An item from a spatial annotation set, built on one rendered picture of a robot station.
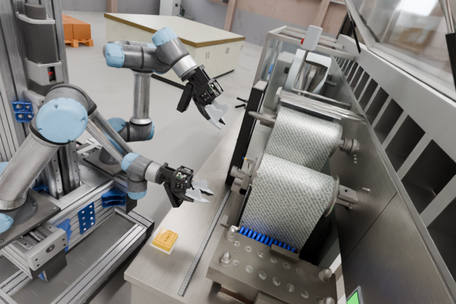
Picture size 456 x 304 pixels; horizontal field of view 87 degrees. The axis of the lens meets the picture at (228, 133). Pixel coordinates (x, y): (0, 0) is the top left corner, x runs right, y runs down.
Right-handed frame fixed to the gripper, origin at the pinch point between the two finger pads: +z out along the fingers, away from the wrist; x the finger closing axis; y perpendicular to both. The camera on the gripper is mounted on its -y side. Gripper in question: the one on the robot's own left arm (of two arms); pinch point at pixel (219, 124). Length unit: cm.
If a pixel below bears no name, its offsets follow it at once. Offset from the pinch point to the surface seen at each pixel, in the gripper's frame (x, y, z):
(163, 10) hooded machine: 1116, -513, -457
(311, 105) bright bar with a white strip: 21.9, 26.0, 15.8
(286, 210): -8.3, 6.5, 35.0
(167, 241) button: -19.5, -35.8, 24.3
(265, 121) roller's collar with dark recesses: 19.8, 7.4, 12.2
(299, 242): -8, 3, 49
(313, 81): 64, 26, 17
